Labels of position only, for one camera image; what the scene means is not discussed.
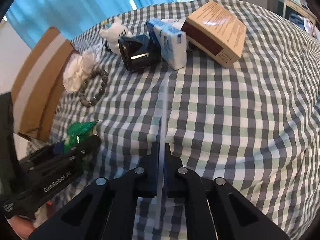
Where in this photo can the white tissue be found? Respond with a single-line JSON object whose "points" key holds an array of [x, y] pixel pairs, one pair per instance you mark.
{"points": [[78, 68]]}

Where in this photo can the tan kraft paper box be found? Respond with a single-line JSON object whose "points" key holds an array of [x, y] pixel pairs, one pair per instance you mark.
{"points": [[217, 32]]}

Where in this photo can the green plastic wrapper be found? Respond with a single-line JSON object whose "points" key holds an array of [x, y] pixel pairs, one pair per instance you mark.
{"points": [[77, 133]]}

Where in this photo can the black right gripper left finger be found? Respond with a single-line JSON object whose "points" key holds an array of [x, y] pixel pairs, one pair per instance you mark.
{"points": [[105, 209]]}

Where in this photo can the white plush bear toy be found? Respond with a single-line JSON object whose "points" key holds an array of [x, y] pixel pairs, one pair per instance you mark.
{"points": [[113, 33]]}

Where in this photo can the checkered bed sheet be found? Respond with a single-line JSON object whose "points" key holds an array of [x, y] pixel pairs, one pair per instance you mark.
{"points": [[255, 124]]}

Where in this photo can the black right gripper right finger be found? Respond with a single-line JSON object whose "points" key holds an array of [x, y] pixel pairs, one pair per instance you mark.
{"points": [[214, 209]]}

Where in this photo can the person left hand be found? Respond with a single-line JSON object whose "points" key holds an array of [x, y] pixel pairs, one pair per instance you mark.
{"points": [[23, 227]]}

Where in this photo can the white desk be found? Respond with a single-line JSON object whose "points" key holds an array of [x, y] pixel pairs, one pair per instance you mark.
{"points": [[301, 10]]}

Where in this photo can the blue white tissue pack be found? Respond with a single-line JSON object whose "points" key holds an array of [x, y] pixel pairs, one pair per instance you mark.
{"points": [[171, 41]]}

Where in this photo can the brown cardboard box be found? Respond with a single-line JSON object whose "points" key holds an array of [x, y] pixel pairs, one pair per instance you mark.
{"points": [[39, 85]]}

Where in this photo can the white cylinder bottle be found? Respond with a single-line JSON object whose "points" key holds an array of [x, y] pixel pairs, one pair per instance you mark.
{"points": [[176, 23]]}

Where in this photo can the large blue curtain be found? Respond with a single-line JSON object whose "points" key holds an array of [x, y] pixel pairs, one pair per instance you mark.
{"points": [[31, 18]]}

